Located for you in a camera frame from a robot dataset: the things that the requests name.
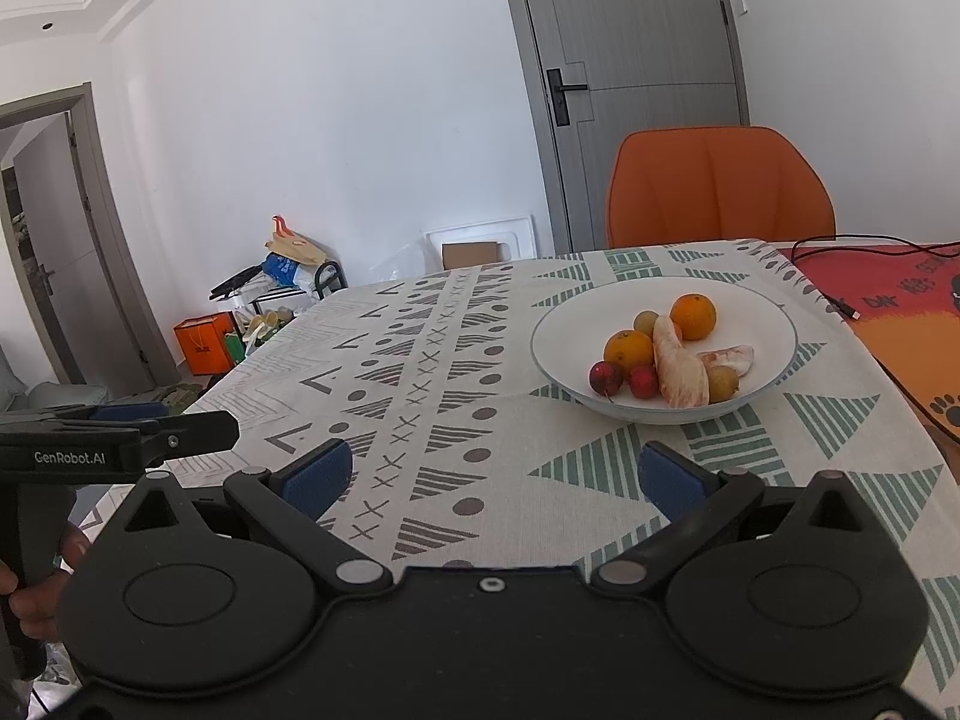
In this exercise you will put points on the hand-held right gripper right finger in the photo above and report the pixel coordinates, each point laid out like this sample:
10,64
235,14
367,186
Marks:
671,480

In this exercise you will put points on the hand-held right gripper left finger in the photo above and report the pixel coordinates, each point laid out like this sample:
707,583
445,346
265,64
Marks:
319,476

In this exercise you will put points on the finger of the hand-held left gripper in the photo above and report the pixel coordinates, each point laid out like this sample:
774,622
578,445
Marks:
127,412
199,431

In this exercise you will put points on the small red round fruit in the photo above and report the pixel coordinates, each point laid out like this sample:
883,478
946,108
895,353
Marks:
604,378
643,383

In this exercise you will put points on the peeled pomelo wedge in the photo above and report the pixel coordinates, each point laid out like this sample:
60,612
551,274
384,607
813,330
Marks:
679,375

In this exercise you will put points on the brown round fruit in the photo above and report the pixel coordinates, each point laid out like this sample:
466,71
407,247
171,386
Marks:
725,385

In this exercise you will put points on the small round orange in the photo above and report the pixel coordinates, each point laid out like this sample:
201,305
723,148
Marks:
628,351

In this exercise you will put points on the small yellow-brown longan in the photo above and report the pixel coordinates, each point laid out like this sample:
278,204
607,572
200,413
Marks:
645,321

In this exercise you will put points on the white round bowl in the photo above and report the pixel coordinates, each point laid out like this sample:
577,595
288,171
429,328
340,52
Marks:
570,337

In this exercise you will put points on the person's left hand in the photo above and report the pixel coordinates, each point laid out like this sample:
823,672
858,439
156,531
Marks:
34,607

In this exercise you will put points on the grey cushion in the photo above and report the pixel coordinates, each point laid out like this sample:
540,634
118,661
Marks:
56,394

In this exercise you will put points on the orange box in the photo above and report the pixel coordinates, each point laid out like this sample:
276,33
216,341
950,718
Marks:
202,345

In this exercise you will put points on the green box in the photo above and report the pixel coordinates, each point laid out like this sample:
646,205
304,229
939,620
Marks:
236,347

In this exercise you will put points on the pale slippers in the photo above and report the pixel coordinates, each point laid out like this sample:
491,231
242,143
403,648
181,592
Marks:
262,326

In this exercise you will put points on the flat black item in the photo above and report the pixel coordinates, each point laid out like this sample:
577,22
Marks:
236,283

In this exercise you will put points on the light grey room door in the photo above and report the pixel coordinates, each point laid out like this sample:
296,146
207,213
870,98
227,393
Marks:
75,240

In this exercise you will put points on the blue white packet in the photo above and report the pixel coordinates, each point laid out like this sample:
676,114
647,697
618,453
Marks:
281,268

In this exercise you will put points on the black storage rack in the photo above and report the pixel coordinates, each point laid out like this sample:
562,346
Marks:
330,277

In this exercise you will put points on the tan paper bag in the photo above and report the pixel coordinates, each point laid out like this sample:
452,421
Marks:
292,241

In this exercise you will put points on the brown cardboard box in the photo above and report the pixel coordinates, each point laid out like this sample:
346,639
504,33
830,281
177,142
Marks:
471,253

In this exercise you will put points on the red printed mat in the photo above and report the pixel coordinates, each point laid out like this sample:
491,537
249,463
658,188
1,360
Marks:
900,292

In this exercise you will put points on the orange chair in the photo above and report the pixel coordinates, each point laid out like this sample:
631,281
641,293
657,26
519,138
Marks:
720,187

